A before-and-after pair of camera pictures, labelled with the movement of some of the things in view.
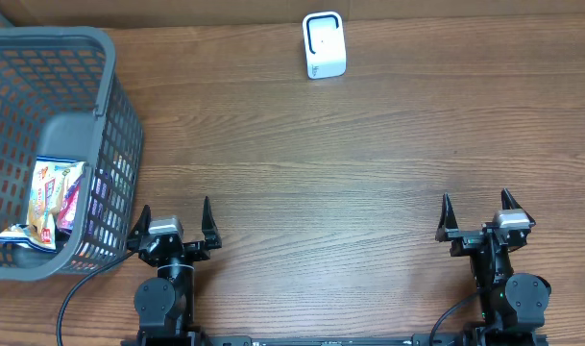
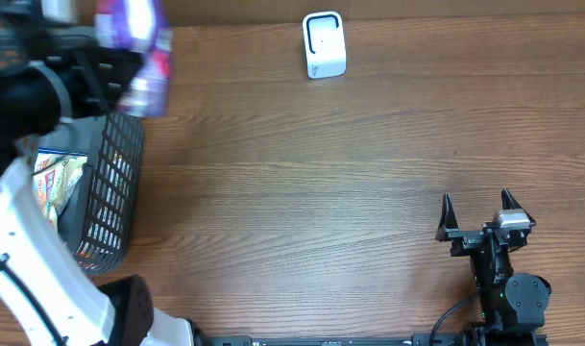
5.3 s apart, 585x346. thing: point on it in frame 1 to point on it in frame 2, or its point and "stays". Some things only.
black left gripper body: [193, 254] to [72, 61]
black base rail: [336, 339] stays
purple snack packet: [67, 213] to [141, 25]
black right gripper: [465, 241] stays
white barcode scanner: [325, 44] stays
